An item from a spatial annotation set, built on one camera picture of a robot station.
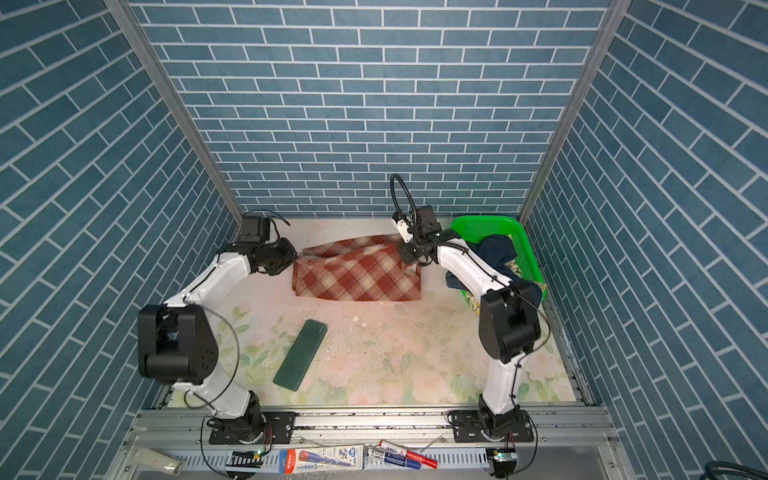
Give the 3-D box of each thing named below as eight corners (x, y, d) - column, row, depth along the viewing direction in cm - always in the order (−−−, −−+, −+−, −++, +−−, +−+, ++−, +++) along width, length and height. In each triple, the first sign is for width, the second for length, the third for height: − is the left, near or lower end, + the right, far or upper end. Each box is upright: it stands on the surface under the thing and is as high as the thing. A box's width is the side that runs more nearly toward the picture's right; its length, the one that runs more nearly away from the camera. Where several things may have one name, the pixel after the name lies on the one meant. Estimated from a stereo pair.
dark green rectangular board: (274, 384, 82) (271, 381, 80) (309, 321, 95) (308, 317, 92) (295, 392, 81) (293, 390, 79) (328, 327, 93) (327, 323, 91)
